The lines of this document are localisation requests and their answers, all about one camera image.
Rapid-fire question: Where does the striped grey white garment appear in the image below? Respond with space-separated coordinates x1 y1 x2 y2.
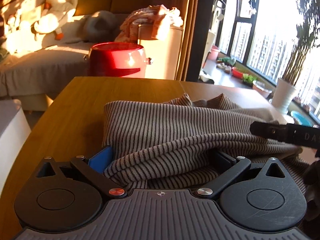
103 94 308 192

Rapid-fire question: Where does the pile of pink clothes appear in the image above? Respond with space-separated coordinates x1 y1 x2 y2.
114 5 183 43

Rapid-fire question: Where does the blue basin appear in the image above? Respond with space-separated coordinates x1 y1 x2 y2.
290 111 313 127

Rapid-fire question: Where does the white plant pot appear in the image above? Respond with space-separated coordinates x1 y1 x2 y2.
271 78 296 114

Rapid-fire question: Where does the white basin with soil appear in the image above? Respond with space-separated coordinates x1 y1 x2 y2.
253 80 272 98

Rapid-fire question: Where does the green leafy plants tray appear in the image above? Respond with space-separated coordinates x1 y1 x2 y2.
242 73 257 88

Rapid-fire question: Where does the red plastic basin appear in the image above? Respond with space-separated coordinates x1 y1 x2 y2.
232 67 244 80

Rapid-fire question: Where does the red round stool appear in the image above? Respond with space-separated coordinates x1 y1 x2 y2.
84 42 153 78

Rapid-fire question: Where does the pink plastic basin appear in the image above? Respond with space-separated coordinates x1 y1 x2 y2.
208 45 220 61

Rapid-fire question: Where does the sofa with grey cover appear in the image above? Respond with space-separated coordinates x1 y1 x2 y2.
1 0 151 111

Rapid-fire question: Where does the white cabinet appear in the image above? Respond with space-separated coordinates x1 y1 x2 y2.
138 24 183 80

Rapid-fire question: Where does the grey round cushion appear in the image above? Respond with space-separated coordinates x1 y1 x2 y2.
83 10 118 42

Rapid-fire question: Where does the tall bamboo plant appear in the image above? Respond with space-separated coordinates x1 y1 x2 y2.
282 0 319 86

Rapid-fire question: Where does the white goose plush toy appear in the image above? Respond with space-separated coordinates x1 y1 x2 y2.
34 0 78 41

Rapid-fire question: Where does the beige curtain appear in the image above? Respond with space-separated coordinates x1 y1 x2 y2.
172 0 198 81

